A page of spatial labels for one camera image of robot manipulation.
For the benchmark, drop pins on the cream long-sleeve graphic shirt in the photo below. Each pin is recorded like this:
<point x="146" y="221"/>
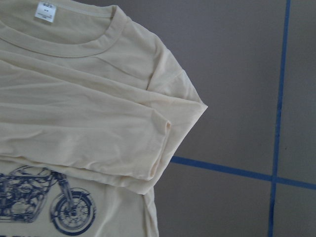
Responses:
<point x="93" y="107"/>

